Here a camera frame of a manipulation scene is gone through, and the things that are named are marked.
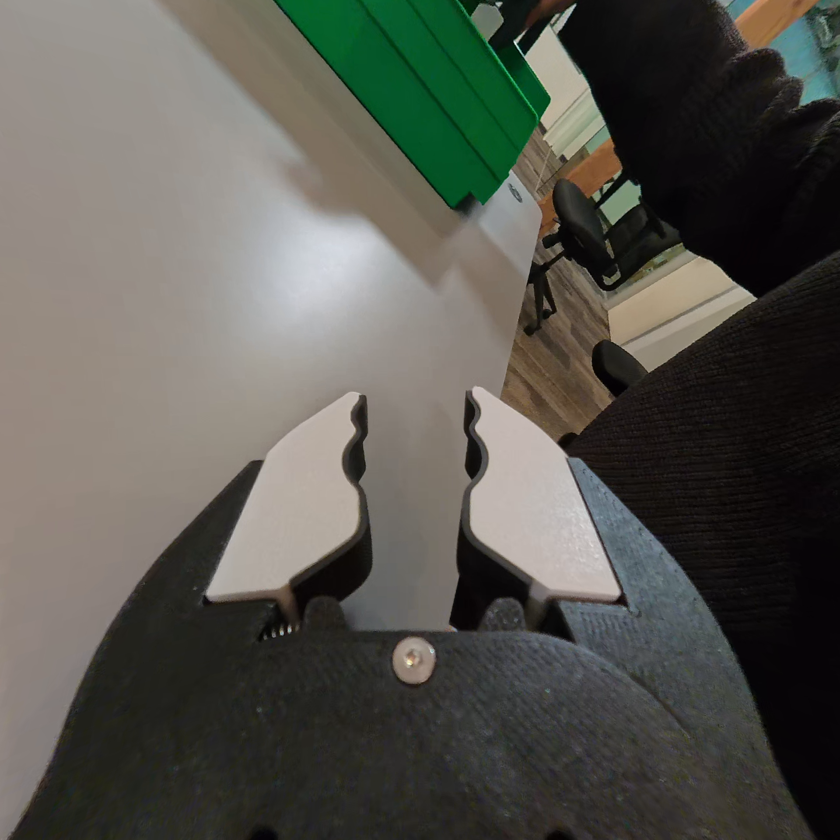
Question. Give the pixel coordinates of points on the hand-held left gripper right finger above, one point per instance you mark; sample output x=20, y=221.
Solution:
x=538, y=525

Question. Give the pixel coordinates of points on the green plastic bin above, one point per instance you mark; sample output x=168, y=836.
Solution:
x=420, y=85

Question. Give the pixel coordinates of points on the wooden railing beam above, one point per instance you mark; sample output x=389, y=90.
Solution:
x=594, y=167

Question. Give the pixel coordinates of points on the person's black sweater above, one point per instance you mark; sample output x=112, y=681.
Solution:
x=722, y=492

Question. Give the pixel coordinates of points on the person's right hand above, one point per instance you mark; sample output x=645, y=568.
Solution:
x=551, y=8

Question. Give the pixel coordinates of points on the grey desk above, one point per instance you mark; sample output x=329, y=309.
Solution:
x=197, y=295

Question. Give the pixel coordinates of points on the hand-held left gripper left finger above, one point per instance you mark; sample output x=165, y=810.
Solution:
x=295, y=518

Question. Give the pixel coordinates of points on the person's right forearm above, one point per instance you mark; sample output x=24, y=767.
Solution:
x=689, y=131

